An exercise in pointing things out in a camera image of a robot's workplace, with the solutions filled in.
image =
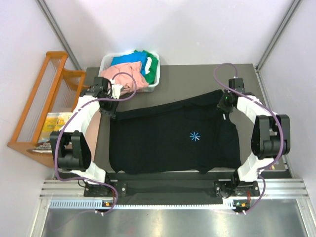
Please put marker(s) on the green t-shirt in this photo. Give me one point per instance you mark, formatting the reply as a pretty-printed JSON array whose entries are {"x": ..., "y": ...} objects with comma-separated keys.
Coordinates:
[{"x": 149, "y": 65}]

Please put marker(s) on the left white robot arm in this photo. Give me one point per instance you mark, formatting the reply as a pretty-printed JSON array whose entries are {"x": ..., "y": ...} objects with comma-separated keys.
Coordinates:
[{"x": 69, "y": 146}]

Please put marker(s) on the white laundry basket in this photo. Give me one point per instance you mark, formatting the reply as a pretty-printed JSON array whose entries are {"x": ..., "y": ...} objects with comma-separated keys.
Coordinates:
[{"x": 106, "y": 63}]

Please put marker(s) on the black t-shirt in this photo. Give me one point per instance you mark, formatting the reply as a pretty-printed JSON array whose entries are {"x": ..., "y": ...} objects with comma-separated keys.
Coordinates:
[{"x": 191, "y": 134}]

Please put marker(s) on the pink t-shirt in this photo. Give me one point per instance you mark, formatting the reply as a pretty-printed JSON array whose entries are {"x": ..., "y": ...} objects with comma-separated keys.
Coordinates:
[{"x": 126, "y": 74}]

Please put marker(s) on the blue t-shirt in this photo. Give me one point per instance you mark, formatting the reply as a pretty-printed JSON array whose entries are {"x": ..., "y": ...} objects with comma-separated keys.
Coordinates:
[{"x": 131, "y": 58}]

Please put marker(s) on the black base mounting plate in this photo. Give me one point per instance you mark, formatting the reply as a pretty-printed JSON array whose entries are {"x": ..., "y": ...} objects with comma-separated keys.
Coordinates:
[{"x": 176, "y": 188}]

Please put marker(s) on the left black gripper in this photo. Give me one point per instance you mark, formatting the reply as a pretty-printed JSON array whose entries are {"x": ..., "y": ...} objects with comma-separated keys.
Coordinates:
[{"x": 110, "y": 111}]

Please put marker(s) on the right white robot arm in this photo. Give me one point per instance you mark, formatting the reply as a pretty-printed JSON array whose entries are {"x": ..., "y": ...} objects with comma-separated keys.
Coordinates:
[{"x": 270, "y": 136}]

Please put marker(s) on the white slotted cable duct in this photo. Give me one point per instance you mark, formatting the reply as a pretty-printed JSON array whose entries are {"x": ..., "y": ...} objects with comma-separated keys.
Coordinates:
[{"x": 102, "y": 204}]

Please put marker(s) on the yellow book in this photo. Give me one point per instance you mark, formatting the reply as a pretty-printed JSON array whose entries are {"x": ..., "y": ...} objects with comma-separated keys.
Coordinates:
[{"x": 53, "y": 122}]

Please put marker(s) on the pack of markers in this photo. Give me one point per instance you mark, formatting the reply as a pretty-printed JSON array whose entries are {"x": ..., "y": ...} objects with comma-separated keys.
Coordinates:
[{"x": 276, "y": 166}]

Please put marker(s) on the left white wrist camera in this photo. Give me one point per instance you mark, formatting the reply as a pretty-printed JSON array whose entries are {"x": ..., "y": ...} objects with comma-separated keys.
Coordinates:
[{"x": 114, "y": 90}]

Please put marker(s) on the orange wooden rack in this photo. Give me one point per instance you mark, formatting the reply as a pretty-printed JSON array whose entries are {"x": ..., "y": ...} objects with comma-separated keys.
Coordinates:
[{"x": 56, "y": 89}]

